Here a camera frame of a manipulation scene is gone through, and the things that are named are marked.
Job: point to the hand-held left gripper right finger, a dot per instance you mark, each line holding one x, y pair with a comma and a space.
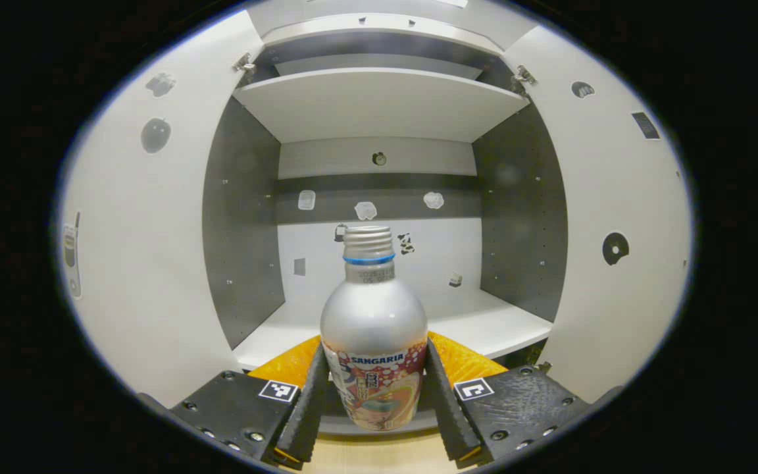
448, 415

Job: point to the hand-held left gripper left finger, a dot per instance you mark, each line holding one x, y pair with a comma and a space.
306, 415

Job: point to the silver bottle with printed label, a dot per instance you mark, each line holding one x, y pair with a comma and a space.
372, 322

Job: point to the white cabinet door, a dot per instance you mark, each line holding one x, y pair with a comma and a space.
149, 263
622, 184

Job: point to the white and grey cabinet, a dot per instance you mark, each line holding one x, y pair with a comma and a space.
517, 217

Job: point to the white cabinet shelf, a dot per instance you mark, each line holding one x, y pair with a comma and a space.
379, 105

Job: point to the metal door hinge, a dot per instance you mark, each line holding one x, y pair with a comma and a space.
522, 76
244, 62

